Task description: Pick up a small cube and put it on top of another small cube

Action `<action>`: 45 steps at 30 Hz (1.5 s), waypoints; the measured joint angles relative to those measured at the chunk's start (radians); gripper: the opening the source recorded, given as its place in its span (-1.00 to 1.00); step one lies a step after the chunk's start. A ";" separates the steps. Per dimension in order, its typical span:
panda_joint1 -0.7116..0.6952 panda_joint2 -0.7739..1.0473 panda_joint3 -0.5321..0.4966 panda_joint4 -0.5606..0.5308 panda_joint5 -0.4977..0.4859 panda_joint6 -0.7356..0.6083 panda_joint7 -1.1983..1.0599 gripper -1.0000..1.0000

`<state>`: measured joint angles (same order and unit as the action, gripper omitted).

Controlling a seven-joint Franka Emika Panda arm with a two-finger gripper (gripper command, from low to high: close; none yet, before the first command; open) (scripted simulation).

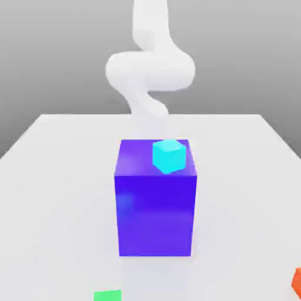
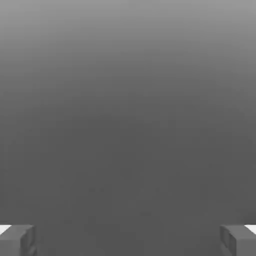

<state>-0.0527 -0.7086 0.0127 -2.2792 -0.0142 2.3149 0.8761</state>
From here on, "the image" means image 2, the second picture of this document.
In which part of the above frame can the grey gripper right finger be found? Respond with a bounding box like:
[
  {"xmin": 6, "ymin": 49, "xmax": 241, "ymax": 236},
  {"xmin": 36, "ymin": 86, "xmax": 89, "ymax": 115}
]
[{"xmin": 219, "ymin": 224, "xmax": 256, "ymax": 256}]

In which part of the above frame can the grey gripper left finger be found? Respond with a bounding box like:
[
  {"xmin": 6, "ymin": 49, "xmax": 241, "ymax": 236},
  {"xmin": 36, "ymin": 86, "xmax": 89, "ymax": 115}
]
[{"xmin": 0, "ymin": 224, "xmax": 38, "ymax": 256}]

